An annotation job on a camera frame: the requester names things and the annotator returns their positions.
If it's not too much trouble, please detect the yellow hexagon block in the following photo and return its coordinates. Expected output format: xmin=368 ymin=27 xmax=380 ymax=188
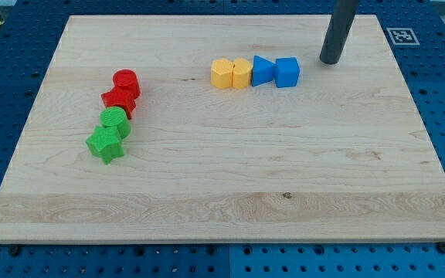
xmin=211 ymin=58 xmax=233 ymax=89

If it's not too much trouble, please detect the yellow heart block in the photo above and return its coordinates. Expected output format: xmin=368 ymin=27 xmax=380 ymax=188
xmin=232 ymin=58 xmax=253 ymax=89

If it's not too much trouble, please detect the blue triangle block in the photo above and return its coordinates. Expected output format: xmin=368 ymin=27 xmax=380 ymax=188
xmin=251 ymin=56 xmax=275 ymax=86

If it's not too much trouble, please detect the blue cube block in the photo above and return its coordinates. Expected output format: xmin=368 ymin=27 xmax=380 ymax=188
xmin=274 ymin=57 xmax=300 ymax=88

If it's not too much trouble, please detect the red star block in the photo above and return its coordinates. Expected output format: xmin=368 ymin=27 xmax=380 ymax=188
xmin=100 ymin=86 xmax=136 ymax=120

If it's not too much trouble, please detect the red cylinder block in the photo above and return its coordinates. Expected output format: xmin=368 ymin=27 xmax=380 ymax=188
xmin=113 ymin=69 xmax=141 ymax=99

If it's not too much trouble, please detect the green cylinder block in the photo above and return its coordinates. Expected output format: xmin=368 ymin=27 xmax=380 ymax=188
xmin=100 ymin=106 xmax=131 ymax=138

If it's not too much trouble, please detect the green star block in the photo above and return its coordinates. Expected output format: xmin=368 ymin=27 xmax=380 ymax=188
xmin=86 ymin=126 xmax=124 ymax=164

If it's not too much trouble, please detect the light wooden board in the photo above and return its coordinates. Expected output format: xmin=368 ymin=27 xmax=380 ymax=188
xmin=0 ymin=15 xmax=445 ymax=244

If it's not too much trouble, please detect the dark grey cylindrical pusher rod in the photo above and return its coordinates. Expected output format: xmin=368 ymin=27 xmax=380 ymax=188
xmin=319 ymin=0 xmax=360 ymax=65

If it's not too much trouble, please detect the white fiducial marker tag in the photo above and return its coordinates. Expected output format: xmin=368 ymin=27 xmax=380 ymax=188
xmin=387 ymin=28 xmax=420 ymax=46

